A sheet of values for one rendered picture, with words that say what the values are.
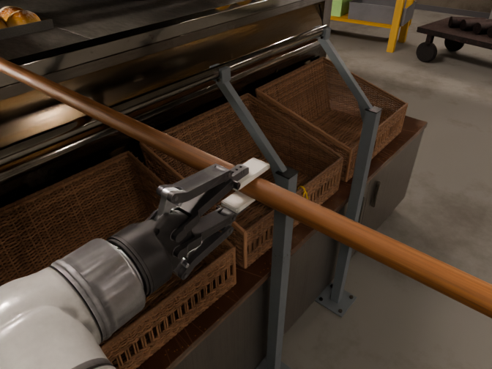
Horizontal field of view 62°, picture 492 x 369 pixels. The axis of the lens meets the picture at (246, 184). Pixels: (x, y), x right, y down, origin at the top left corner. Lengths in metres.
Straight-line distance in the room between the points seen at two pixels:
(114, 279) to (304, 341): 1.48
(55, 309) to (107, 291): 0.05
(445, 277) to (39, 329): 0.37
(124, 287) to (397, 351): 1.58
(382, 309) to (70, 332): 1.73
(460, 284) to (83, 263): 0.36
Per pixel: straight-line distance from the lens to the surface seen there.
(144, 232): 0.44
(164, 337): 1.12
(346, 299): 1.99
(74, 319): 0.39
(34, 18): 1.46
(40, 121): 1.23
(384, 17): 5.30
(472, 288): 0.46
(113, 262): 0.41
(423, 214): 2.58
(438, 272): 0.46
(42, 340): 0.37
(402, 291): 2.10
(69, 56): 1.22
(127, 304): 0.42
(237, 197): 0.56
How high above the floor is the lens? 1.52
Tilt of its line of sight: 36 degrees down
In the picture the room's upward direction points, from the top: straight up
